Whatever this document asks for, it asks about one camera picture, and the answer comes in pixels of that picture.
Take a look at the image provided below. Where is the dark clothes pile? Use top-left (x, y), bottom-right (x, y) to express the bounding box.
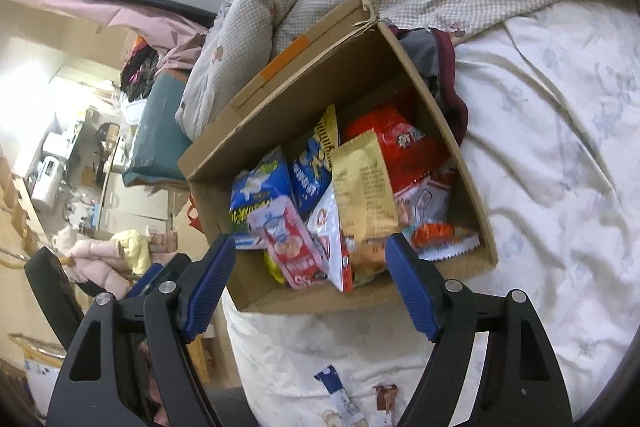
top-left (120, 37), bottom-right (162, 102)

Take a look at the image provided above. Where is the pink cartoon snack packet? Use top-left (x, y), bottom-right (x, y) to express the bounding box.
top-left (247, 196), bottom-right (331, 292)

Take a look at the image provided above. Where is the pink padded jacket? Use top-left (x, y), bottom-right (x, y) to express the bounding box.
top-left (52, 227), bottom-right (132, 300)

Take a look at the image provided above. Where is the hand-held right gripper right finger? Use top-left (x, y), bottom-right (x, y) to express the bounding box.
top-left (384, 233), bottom-right (573, 427)

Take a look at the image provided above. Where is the brown sachet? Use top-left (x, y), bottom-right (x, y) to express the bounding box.
top-left (372, 383), bottom-right (400, 427)

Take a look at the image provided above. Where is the teal box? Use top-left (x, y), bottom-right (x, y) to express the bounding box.
top-left (121, 71), bottom-right (195, 188)

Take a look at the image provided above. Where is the white snack packet red edge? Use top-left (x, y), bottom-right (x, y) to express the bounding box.
top-left (306, 192), bottom-right (357, 294)

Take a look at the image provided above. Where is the pale yellow padded jacket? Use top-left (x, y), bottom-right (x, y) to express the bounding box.
top-left (110, 229), bottom-right (152, 278)

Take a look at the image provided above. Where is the orange white cartoon snack packet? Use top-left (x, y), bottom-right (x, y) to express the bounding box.
top-left (350, 237), bottom-right (393, 285)

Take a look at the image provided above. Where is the white appliance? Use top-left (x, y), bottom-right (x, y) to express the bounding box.
top-left (31, 156), bottom-right (67, 212)

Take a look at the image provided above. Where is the pink cloth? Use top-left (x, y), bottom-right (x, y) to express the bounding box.
top-left (2, 0), bottom-right (217, 70)

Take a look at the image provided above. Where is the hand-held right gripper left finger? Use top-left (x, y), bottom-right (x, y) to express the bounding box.
top-left (45, 234), bottom-right (237, 427)

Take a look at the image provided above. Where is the white floral bedsheet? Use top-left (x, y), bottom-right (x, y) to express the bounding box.
top-left (222, 0), bottom-right (640, 427)

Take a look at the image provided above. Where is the dark red garment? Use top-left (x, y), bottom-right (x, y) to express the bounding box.
top-left (390, 26), bottom-right (469, 146)

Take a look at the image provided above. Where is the blue snack packet white print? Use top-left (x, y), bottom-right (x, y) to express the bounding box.
top-left (289, 104), bottom-right (341, 224)

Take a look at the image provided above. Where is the black chair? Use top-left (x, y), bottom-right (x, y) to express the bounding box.
top-left (24, 246), bottom-right (85, 352)

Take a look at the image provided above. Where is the gold snack packet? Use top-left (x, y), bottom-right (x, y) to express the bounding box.
top-left (330, 129), bottom-right (401, 244)

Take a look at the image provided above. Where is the brown cardboard box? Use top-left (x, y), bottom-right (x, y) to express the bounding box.
top-left (177, 0), bottom-right (500, 315)

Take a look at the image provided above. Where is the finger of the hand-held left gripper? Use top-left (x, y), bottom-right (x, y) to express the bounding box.
top-left (122, 252), bottom-right (192, 300)

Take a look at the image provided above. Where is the blue white sachet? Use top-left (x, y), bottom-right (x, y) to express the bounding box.
top-left (314, 364), bottom-right (363, 427)

